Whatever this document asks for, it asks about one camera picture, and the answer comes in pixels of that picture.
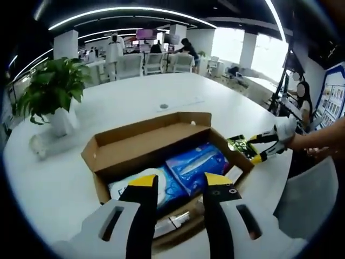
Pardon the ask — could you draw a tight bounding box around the blue soft tissue pack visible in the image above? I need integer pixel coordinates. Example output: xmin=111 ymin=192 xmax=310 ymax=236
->
xmin=164 ymin=142 xmax=230 ymax=196

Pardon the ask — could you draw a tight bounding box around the grey mesh office chair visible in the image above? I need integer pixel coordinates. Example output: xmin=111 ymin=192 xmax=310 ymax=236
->
xmin=273 ymin=156 xmax=339 ymax=243

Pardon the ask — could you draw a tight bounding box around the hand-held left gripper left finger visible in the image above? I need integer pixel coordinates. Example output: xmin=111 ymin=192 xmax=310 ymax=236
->
xmin=50 ymin=174 xmax=160 ymax=259

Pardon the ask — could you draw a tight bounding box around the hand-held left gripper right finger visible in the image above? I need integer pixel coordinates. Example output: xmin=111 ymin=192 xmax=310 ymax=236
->
xmin=203 ymin=172 xmax=308 ymax=259

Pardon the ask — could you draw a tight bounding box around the curved ceiling light strip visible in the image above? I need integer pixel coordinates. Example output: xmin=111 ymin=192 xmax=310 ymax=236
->
xmin=265 ymin=0 xmax=286 ymax=41
xmin=48 ymin=7 xmax=218 ymax=31

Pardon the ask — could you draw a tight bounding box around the green plant in white pot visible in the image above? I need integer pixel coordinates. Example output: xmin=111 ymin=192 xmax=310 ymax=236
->
xmin=16 ymin=57 xmax=92 ymax=135

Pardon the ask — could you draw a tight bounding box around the small white cardboard box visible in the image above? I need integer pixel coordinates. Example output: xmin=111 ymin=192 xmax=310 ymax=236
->
xmin=223 ymin=167 xmax=243 ymax=181

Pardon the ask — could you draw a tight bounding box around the blue framed photo board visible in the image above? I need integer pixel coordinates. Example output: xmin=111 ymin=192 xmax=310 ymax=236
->
xmin=314 ymin=63 xmax=345 ymax=130

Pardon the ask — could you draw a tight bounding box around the dark packet green print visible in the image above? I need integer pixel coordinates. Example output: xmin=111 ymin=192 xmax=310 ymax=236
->
xmin=226 ymin=134 xmax=261 ymax=162

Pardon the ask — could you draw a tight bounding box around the row of white office chairs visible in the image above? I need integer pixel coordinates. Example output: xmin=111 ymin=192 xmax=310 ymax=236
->
xmin=117 ymin=52 xmax=195 ymax=79

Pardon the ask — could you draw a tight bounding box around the white blue wet wipes pack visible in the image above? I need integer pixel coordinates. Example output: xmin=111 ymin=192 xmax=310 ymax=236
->
xmin=107 ymin=166 xmax=187 ymax=211

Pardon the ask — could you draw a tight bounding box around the brown cardboard shoe box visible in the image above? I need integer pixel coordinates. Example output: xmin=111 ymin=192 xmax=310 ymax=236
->
xmin=80 ymin=111 xmax=256 ymax=248

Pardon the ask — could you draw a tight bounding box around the purple wall screen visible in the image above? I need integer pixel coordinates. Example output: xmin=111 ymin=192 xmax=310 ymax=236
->
xmin=136 ymin=29 xmax=156 ymax=39

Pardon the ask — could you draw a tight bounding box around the white silver tube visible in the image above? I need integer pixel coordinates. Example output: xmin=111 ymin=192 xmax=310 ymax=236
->
xmin=155 ymin=209 xmax=196 ymax=242

